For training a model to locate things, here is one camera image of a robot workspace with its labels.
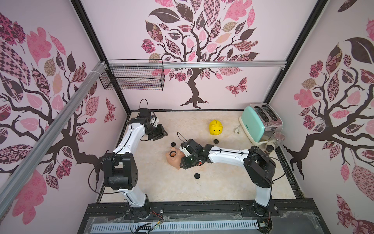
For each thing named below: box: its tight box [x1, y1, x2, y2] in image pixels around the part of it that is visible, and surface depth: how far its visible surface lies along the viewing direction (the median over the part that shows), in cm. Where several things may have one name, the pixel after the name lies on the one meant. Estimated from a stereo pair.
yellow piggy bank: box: [208, 119, 224, 136], surface depth 102 cm
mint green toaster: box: [238, 102, 284, 146], surface depth 97 cm
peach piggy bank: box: [165, 147, 186, 170], surface depth 85 cm
